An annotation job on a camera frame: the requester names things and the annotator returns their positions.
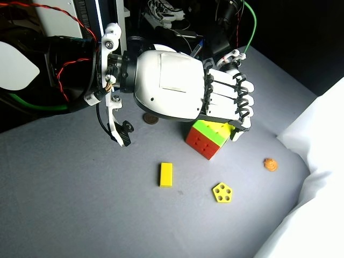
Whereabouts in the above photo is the green cable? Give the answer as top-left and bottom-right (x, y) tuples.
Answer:
(6, 92), (69, 111)
(241, 0), (258, 54)

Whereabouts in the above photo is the white fabric backdrop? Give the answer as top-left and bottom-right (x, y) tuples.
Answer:
(254, 76), (344, 258)

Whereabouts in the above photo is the black upright column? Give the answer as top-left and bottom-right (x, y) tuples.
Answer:
(72, 0), (119, 42)

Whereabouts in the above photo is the white upright post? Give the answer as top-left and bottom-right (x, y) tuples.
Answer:
(116, 0), (131, 52)

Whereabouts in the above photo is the grey table cloth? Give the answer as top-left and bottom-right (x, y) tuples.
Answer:
(0, 45), (319, 258)

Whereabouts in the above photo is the spare white robot hand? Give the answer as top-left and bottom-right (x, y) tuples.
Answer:
(144, 0), (186, 29)

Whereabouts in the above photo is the yellow rectangular block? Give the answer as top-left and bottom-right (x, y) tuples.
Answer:
(159, 162), (174, 188)

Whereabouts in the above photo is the chocolate sandwich cookie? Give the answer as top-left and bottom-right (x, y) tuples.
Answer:
(142, 112), (160, 125)

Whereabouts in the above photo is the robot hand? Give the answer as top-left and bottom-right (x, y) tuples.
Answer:
(133, 44), (255, 125)
(224, 67), (253, 142)

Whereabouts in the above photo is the yellow pentagon block with holes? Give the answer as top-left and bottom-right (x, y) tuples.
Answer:
(212, 182), (233, 204)

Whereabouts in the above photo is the white cabinet panel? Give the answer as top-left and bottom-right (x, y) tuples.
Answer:
(32, 0), (83, 38)

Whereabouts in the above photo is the Rubik's cube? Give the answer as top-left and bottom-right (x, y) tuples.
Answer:
(185, 119), (236, 161)

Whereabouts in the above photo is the orange swirl toy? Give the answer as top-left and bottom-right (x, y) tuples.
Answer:
(262, 157), (280, 173)

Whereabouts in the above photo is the white cable with blue plug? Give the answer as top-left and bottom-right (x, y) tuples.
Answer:
(191, 39), (206, 58)

